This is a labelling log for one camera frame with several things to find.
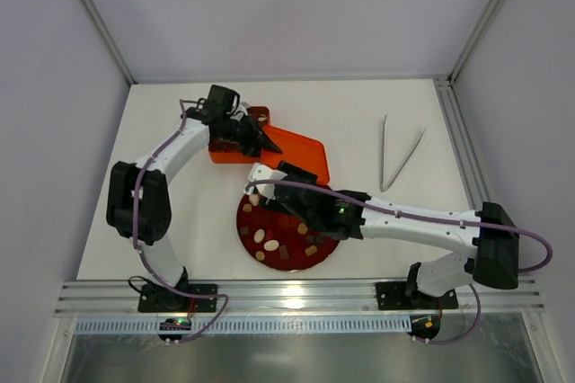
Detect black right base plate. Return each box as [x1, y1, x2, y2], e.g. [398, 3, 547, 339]
[375, 281, 459, 311]

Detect aluminium mounting rail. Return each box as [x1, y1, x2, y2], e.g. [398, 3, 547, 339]
[54, 277, 545, 317]

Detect tan scalloped round chocolate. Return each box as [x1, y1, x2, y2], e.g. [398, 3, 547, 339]
[297, 223, 308, 235]

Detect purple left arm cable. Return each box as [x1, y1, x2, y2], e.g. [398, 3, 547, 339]
[132, 97, 230, 343]

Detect tan bar chocolate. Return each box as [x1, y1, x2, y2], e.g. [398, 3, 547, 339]
[305, 245, 317, 256]

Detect round red plate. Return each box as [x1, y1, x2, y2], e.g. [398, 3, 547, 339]
[235, 195, 339, 272]

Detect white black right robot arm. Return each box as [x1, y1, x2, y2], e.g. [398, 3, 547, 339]
[253, 166, 519, 302]

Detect orange compartment chocolate box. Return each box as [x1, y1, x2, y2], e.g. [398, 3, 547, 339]
[208, 104, 270, 165]

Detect grey perforated cable tray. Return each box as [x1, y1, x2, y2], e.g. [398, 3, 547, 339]
[75, 315, 411, 336]

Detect brown rectangular chocolate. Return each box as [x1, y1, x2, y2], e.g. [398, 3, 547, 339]
[279, 245, 289, 260]

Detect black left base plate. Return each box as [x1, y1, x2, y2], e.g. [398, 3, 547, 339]
[137, 283, 217, 314]

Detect white oval chocolate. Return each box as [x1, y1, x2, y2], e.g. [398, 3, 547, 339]
[263, 240, 279, 251]

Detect cream round chocolate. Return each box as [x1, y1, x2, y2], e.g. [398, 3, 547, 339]
[249, 195, 260, 206]

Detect orange box lid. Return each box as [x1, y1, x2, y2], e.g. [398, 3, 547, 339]
[259, 125, 330, 185]

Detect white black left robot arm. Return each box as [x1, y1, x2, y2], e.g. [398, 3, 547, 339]
[106, 85, 281, 310]

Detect metal tongs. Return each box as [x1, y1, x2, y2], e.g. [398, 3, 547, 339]
[378, 114, 427, 192]

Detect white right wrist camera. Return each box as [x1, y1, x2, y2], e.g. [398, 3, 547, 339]
[244, 163, 287, 200]

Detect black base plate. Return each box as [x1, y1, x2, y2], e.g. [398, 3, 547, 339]
[137, 283, 217, 314]
[375, 281, 459, 311]

